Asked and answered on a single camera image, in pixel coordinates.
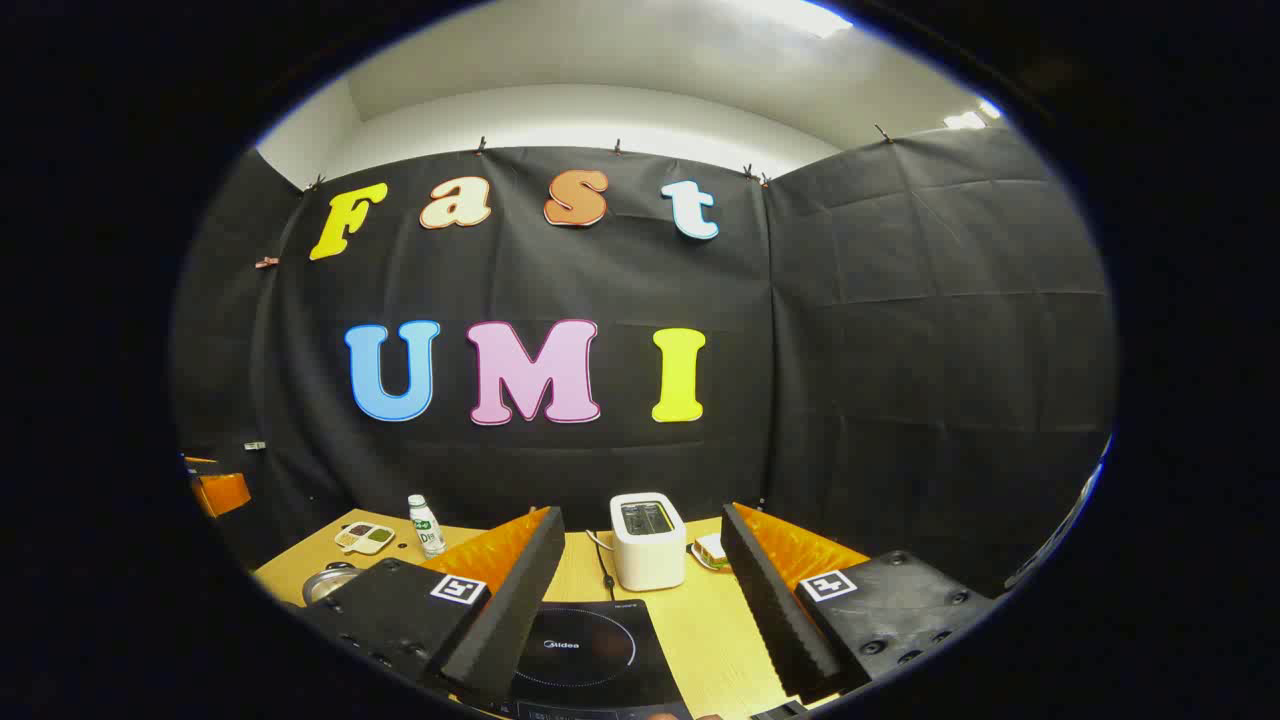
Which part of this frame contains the black power cable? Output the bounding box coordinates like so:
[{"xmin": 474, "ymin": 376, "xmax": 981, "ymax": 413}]
[{"xmin": 586, "ymin": 530, "xmax": 617, "ymax": 601}]

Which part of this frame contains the white toaster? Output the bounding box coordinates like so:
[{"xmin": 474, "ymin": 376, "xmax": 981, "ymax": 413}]
[{"xmin": 609, "ymin": 492, "xmax": 688, "ymax": 592}]

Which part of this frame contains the black induction cooktop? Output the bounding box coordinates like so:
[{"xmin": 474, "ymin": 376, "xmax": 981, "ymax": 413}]
[{"xmin": 480, "ymin": 598, "xmax": 696, "ymax": 720}]

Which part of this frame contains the white divided bean plate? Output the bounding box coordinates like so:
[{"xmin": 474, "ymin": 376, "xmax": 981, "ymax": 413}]
[{"xmin": 334, "ymin": 521, "xmax": 397, "ymax": 555}]

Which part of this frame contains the stainless steel pot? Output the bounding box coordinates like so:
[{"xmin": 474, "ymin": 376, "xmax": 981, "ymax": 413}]
[{"xmin": 302, "ymin": 562, "xmax": 361, "ymax": 607}]

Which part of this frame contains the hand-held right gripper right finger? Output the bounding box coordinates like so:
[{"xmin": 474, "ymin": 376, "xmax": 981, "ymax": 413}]
[{"xmin": 720, "ymin": 502, "xmax": 999, "ymax": 707}]

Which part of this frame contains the white green-label drink bottle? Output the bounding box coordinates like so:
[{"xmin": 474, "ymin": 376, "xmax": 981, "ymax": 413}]
[{"xmin": 408, "ymin": 495, "xmax": 447, "ymax": 558}]

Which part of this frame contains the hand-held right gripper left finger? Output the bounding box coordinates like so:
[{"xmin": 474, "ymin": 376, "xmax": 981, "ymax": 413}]
[{"xmin": 296, "ymin": 505, "xmax": 567, "ymax": 706}]

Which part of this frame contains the black backdrop cloth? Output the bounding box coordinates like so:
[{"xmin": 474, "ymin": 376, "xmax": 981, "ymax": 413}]
[{"xmin": 170, "ymin": 128, "xmax": 1116, "ymax": 601}]

